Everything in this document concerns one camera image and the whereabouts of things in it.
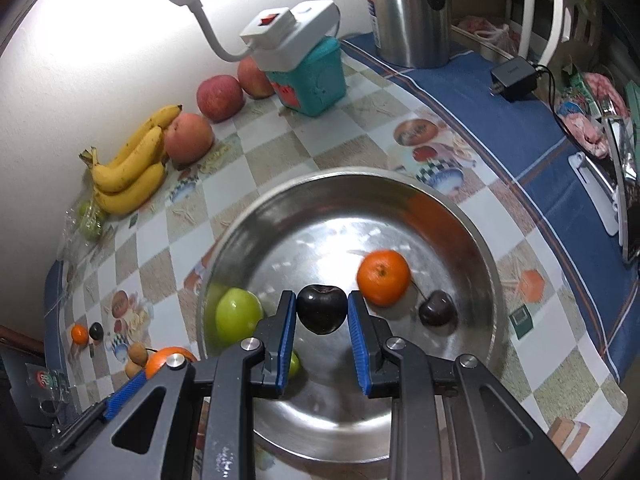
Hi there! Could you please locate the dark cherry with stem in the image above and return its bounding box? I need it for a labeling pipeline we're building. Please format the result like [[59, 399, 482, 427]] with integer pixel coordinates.
[[410, 280, 458, 327]]

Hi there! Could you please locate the clear glass mug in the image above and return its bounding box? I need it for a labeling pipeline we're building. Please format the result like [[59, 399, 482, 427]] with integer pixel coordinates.
[[25, 365, 76, 411]]

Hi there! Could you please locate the black charger cable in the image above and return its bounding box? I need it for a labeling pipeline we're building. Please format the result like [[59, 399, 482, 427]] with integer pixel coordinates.
[[535, 62, 563, 111]]

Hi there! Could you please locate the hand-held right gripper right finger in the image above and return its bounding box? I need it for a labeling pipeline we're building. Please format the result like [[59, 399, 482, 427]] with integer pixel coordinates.
[[347, 290, 576, 480]]

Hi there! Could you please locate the teal plastic box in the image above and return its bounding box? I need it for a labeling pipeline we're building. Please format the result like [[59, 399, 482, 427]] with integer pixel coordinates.
[[265, 37, 347, 117]]

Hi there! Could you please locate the white chair frame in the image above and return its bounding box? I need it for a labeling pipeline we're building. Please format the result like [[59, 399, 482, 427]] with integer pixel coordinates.
[[517, 0, 573, 68]]

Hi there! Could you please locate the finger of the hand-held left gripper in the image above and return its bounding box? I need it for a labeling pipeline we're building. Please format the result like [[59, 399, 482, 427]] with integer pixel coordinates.
[[47, 374, 151, 466]]

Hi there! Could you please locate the stainless steel bowl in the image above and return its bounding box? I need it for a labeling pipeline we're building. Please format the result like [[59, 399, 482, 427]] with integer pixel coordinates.
[[196, 167, 497, 462]]

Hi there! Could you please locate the stainless steel kettle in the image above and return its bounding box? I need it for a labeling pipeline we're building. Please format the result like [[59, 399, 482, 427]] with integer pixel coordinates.
[[362, 0, 453, 68]]

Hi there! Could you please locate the white plastic handle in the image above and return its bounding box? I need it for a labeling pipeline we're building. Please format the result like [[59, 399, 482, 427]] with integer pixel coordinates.
[[569, 152, 623, 235]]

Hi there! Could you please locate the clear bag of green fruits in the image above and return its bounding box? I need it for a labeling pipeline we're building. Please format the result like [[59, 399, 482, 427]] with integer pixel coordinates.
[[57, 199, 113, 261]]

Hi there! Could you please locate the red white plastic bag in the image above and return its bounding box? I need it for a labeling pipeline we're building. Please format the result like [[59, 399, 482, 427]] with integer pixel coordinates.
[[452, 15, 521, 56]]

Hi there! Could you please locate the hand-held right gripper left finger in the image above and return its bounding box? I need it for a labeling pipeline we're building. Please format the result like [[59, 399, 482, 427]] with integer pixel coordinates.
[[65, 290, 297, 480]]

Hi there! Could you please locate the red apple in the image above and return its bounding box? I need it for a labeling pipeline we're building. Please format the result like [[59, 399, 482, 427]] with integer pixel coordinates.
[[165, 113, 215, 165], [196, 75, 246, 122], [237, 57, 276, 99]]

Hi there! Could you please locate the bunch of yellow bananas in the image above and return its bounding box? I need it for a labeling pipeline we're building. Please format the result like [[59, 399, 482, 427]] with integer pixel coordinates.
[[79, 104, 183, 216]]

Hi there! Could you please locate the black charger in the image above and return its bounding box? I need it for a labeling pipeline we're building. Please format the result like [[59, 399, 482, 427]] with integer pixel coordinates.
[[490, 57, 543, 103]]

